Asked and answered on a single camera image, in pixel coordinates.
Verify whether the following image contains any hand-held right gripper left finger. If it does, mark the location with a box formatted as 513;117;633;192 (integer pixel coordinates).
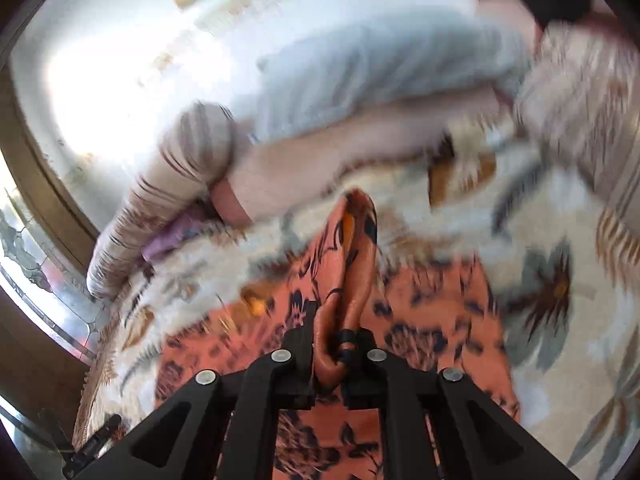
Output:
62;300;321;480

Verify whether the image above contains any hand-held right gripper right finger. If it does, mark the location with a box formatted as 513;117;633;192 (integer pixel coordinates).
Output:
336;329;581;480

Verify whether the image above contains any orange black floral garment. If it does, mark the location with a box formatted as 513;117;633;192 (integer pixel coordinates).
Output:
155;187;521;480

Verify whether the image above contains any purple cloth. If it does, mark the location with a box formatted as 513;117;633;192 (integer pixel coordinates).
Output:
142;207;206;261

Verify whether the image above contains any pink bed sheet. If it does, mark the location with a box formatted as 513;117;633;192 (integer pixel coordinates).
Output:
210;0;546;226

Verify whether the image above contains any long striped floral bolster pillow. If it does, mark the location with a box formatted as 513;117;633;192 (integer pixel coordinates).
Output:
86;101;236;301

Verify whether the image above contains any cream leaf print blanket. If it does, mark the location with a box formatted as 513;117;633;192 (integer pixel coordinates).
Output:
72;160;640;480

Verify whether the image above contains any stained glass window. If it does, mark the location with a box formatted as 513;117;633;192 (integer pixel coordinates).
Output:
0;150;111;361

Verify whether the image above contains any grey pillow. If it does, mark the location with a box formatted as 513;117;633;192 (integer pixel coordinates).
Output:
252;15;531;143

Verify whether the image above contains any short striped floral pillow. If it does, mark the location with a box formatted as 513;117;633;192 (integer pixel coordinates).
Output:
515;22;640;201

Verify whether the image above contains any wooden window frame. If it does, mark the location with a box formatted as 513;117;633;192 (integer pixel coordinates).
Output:
0;67;101;256

